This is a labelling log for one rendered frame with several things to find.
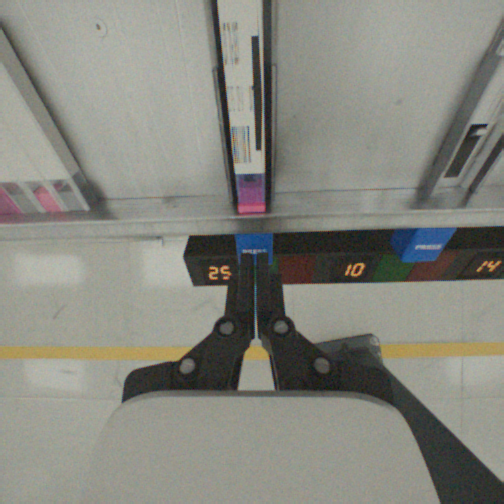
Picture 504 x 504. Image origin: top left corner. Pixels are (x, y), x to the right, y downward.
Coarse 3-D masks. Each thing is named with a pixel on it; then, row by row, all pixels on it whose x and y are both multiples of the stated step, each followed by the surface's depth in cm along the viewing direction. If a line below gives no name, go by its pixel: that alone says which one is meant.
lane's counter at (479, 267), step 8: (480, 256) 18; (488, 256) 18; (496, 256) 18; (472, 264) 19; (480, 264) 19; (488, 264) 19; (496, 264) 19; (464, 272) 20; (472, 272) 20; (480, 272) 20; (488, 272) 20
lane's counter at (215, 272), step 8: (200, 264) 20; (208, 264) 20; (216, 264) 20; (224, 264) 19; (232, 264) 19; (208, 272) 20; (216, 272) 20; (224, 272) 20; (232, 272) 20; (208, 280) 21; (216, 280) 21; (224, 280) 21
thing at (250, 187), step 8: (240, 176) 11; (248, 176) 11; (256, 176) 11; (240, 184) 12; (248, 184) 12; (256, 184) 12; (264, 184) 12; (240, 192) 12; (248, 192) 12; (256, 192) 12; (264, 192) 12; (240, 200) 12; (248, 200) 12; (256, 200) 12; (264, 200) 12
